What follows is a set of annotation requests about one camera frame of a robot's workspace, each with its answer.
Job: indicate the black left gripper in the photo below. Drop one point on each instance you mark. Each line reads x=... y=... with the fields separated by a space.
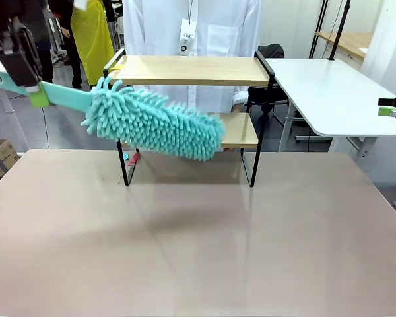
x=14 y=36

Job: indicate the teal chenille duster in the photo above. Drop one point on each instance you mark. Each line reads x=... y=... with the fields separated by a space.
x=151 y=125

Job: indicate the red paper scrap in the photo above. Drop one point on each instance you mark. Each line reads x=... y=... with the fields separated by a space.
x=134 y=159

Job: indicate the person's left hand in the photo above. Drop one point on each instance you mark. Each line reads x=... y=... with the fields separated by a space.
x=239 y=107

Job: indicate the white side table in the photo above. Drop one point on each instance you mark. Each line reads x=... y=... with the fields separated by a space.
x=333 y=92

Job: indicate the wooden background desk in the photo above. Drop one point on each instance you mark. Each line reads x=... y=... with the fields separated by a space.
x=353 y=41

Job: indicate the person in yellow apron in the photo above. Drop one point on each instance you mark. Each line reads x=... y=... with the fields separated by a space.
x=92 y=39

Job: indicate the cardboard box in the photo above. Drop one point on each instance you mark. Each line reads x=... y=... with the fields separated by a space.
x=5 y=152

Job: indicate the black stand pole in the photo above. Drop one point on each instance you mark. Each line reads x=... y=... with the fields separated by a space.
x=339 y=29

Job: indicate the black tripod legs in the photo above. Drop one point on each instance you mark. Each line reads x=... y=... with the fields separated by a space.
x=319 y=23

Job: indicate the black office chair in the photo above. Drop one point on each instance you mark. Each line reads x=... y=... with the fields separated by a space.
x=274 y=51

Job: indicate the white name badge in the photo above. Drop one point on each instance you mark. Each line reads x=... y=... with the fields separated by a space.
x=186 y=36

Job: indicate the person in white coat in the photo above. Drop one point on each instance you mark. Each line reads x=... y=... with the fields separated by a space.
x=224 y=20

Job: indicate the two-tier wooden shelf black frame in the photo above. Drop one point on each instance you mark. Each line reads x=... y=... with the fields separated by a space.
x=191 y=77

